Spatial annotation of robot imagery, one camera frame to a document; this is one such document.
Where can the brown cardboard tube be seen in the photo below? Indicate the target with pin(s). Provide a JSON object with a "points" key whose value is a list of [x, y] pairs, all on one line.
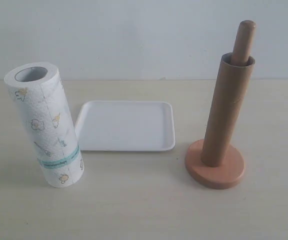
{"points": [[229, 92]]}

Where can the wooden paper towel holder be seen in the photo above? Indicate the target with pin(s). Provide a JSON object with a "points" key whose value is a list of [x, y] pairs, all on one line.
{"points": [[230, 173]]}

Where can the white printed paper towel roll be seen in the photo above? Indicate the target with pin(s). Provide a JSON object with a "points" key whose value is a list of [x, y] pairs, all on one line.
{"points": [[38, 93]]}

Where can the white rectangular plastic tray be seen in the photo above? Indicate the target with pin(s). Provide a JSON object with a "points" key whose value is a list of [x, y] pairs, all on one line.
{"points": [[126, 126]]}

